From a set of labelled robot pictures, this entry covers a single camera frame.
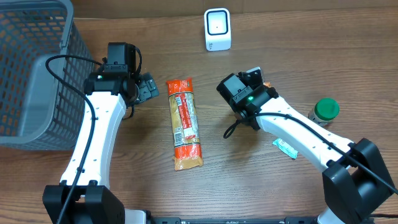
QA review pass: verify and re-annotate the long orange noodle packet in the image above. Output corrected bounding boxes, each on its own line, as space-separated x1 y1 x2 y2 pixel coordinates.
166 78 203 170

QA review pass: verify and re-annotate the teal wet wipes pack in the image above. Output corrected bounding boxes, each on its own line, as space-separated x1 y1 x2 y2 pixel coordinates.
272 138 299 159

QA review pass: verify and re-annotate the green lidded can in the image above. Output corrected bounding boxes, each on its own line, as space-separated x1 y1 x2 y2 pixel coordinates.
308 98 340 126

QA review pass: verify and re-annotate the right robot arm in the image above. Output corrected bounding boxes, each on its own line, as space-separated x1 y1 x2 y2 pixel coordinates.
216 67 397 223

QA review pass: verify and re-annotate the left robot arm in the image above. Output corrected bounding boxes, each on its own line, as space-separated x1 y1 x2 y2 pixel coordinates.
42 42 159 223

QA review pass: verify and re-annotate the white barcode scanner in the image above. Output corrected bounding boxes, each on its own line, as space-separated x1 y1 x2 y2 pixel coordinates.
203 7 232 52

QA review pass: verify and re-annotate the grey plastic shopping basket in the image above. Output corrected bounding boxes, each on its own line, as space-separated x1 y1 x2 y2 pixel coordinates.
1 0 94 151

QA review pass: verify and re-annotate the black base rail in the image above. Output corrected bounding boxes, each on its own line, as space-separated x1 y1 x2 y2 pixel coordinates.
147 217 317 224

